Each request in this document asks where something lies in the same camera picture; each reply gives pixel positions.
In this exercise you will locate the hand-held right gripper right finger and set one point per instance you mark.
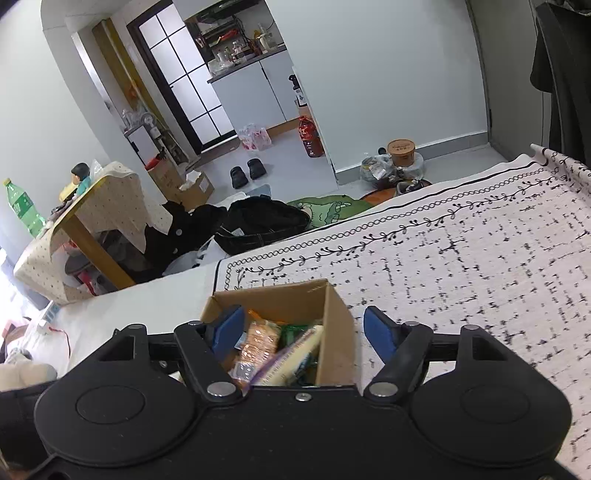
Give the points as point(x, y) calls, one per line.
point(381, 330)

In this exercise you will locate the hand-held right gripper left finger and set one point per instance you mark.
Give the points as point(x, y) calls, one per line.
point(228, 330)

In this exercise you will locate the orange cracker packet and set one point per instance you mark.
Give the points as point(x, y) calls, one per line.
point(258, 341)

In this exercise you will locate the cardboard box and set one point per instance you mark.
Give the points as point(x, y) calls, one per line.
point(339, 332)

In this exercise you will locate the purple snack packet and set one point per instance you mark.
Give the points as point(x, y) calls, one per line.
point(286, 360)

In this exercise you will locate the dark green snack packet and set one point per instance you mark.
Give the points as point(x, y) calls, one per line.
point(295, 333)

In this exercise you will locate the white bed sheet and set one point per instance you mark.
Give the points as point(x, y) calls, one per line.
point(138, 304)

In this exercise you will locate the black clothes pile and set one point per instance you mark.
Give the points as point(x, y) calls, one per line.
point(180, 235)

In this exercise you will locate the black bag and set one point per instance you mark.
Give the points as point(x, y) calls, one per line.
point(263, 226)

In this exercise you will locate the green cartoon rug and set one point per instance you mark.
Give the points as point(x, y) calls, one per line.
point(332, 210)

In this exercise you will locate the open carton with paper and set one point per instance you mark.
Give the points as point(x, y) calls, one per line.
point(196, 190)

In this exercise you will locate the black slipper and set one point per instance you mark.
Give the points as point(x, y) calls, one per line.
point(239, 177)
point(256, 169)

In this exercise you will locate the clear plastic bag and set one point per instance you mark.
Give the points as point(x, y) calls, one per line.
point(376, 170)

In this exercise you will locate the wooden side table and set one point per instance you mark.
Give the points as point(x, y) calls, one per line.
point(92, 244)

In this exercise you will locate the closed cardboard carton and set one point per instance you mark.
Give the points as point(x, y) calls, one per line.
point(164, 177)

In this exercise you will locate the side table with cloth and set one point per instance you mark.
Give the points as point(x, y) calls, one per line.
point(115, 203)

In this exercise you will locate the brown paper noodle cup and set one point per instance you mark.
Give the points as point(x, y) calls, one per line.
point(400, 152)

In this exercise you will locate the pink plastic bag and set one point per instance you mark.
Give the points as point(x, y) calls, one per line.
point(255, 137)

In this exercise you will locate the red oil bottle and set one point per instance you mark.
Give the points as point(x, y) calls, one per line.
point(310, 138)

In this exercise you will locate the small white fridge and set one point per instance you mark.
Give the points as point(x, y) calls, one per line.
point(143, 143)

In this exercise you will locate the cream soft cloth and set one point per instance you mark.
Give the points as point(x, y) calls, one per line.
point(25, 374)

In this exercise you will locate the dark-haired figurine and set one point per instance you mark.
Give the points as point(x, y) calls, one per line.
point(82, 177)

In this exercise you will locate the green soda bottle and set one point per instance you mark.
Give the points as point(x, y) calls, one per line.
point(25, 210)

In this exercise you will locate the white kitchen cabinet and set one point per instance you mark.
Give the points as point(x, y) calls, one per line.
point(254, 92)

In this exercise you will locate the black framed glass door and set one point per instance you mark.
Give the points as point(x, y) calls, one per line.
point(184, 78)

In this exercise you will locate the cluttered kitchen shelf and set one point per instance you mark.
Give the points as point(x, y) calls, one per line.
point(231, 41)

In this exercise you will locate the black coat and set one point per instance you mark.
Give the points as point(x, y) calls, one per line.
point(563, 83)

